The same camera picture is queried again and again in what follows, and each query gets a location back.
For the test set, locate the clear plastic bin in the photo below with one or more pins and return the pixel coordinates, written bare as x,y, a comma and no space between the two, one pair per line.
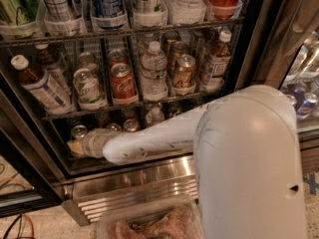
175,217

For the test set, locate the steel fridge vent grille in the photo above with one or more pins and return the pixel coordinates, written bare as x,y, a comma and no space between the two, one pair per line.
88,197

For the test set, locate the blue pepsi can front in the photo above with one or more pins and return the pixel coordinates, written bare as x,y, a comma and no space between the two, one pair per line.
79,131

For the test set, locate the green white can middle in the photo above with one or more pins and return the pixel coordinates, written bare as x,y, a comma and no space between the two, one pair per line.
87,86

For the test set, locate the red can bottom front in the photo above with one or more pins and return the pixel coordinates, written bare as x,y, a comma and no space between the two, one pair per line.
132,125

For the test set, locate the tea bottle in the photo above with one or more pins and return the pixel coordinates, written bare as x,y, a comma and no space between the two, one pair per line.
40,84
51,60
217,60

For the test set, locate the gold can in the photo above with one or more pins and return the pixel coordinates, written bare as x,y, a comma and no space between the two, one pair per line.
183,71
114,126

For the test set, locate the water bottle middle shelf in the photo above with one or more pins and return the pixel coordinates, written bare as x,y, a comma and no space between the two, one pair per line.
153,72

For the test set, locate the tea bottle right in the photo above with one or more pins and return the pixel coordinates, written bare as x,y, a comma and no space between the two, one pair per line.
217,60

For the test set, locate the gold can middle front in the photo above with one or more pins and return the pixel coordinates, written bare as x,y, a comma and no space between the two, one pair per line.
183,71

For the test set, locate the fridge glass door right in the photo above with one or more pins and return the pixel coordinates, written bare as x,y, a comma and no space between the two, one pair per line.
272,33

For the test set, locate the red coca-cola can front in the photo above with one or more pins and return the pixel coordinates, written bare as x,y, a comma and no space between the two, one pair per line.
122,81

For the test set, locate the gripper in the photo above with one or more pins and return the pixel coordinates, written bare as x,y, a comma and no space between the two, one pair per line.
90,144

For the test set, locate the red coca-cola can rear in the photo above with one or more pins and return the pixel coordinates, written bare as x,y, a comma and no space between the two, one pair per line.
118,56

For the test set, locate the small water bottle bottom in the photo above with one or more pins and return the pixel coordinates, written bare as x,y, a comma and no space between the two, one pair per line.
154,116

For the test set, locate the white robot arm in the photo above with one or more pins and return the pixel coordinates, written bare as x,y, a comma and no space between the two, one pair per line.
246,157

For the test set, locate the tea bottle left rear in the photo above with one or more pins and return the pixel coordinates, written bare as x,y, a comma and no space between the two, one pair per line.
51,60

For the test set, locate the gold can bottom front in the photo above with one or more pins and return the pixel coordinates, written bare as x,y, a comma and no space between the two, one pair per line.
114,126

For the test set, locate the tea bottle left front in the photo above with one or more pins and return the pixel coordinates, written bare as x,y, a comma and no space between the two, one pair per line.
40,84

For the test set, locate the red coca-cola can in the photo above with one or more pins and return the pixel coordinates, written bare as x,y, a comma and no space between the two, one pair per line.
118,56
122,81

